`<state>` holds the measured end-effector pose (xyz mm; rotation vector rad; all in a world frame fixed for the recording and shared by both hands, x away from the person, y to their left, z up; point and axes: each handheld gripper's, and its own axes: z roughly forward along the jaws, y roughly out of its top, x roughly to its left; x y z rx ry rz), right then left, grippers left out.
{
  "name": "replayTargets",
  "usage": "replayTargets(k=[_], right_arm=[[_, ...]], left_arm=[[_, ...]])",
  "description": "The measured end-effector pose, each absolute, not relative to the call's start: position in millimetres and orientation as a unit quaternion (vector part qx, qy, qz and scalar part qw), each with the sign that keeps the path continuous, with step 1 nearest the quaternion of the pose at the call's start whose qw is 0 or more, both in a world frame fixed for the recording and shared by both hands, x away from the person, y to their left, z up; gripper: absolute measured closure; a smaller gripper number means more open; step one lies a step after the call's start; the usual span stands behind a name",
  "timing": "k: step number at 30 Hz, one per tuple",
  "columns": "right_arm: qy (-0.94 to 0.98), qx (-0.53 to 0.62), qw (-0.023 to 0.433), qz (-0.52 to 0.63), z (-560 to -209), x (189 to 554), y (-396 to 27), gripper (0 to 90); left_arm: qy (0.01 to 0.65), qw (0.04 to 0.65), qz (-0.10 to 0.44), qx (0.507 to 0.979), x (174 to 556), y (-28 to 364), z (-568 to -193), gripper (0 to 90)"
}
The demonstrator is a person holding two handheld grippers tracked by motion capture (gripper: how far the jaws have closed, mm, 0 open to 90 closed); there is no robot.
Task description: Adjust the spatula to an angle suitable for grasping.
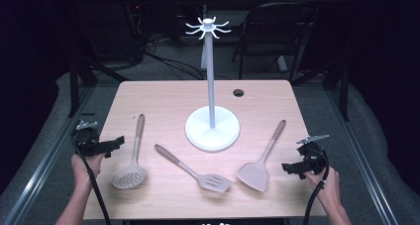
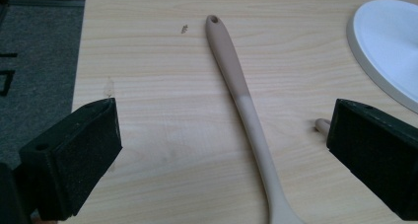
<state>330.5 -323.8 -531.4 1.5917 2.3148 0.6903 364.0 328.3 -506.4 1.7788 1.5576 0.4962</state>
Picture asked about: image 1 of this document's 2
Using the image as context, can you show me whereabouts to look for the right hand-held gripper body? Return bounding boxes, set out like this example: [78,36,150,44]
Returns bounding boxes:
[295,134,331,178]

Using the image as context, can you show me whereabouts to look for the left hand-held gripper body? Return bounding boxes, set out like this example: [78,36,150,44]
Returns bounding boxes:
[72,120,107,158]

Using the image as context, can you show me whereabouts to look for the beige perforated skimmer spoon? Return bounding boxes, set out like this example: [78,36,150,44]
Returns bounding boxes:
[111,113,149,190]

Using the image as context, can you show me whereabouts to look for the beige solid spatula turner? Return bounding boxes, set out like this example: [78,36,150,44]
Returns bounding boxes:
[236,119,287,193]

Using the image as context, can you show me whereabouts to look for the beige slotted spatula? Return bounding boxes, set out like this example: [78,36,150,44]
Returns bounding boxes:
[154,144,234,194]

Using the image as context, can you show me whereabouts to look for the white utensil rack stand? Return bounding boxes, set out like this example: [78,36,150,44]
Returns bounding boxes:
[183,16,242,153]

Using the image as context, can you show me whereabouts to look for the person's right hand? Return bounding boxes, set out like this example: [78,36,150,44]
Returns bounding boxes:
[302,167,342,213]

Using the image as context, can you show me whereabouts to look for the person's left hand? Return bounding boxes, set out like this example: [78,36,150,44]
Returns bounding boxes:
[70,151,107,190]

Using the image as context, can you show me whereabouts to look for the black metal stand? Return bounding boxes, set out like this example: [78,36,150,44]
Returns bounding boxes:
[67,57,129,118]
[290,57,351,122]

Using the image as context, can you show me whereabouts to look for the black folding chair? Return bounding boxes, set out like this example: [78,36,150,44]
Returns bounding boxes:
[231,1,319,82]

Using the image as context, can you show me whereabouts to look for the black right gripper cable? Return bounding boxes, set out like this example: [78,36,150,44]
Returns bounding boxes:
[302,151,331,225]

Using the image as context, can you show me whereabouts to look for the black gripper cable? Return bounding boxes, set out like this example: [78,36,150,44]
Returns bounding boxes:
[69,132,113,225]
[302,151,331,225]

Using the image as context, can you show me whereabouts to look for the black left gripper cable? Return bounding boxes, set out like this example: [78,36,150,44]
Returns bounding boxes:
[69,132,113,225]

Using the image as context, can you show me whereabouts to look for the aluminium floor rail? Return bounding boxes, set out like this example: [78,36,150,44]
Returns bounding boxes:
[1,85,95,225]
[326,87,399,225]

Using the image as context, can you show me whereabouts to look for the black floor cables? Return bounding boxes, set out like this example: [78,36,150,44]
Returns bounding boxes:
[125,31,206,81]

